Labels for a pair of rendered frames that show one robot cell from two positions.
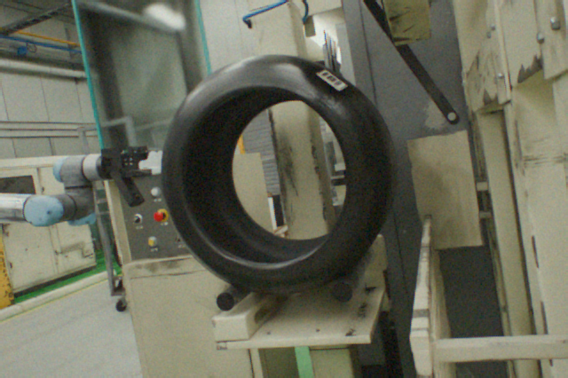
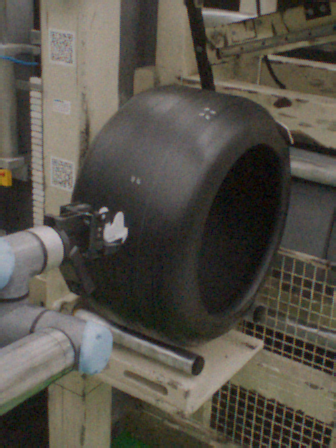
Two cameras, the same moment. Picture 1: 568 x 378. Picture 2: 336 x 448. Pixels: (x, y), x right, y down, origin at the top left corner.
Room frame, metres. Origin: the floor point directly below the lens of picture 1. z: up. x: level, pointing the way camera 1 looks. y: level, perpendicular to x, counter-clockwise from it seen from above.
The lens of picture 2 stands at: (0.84, 1.46, 1.77)
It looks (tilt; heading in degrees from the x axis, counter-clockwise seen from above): 23 degrees down; 284
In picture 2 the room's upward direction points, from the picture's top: 3 degrees clockwise
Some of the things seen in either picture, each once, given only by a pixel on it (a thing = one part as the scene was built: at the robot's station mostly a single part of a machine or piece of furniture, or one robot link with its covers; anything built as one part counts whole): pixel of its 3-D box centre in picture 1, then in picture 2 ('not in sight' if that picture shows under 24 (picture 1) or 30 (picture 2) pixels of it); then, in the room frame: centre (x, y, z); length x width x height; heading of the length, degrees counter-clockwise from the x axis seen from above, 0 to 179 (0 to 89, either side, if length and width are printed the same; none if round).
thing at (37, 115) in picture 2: not in sight; (45, 174); (1.55, -0.07, 1.19); 0.05 x 0.04 x 0.48; 72
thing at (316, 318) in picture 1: (308, 314); (165, 350); (1.21, -0.01, 0.80); 0.37 x 0.36 x 0.02; 72
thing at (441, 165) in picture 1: (444, 188); not in sight; (1.30, -0.44, 1.05); 0.20 x 0.15 x 0.30; 162
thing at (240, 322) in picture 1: (256, 303); (131, 362); (1.25, 0.13, 0.83); 0.36 x 0.09 x 0.06; 162
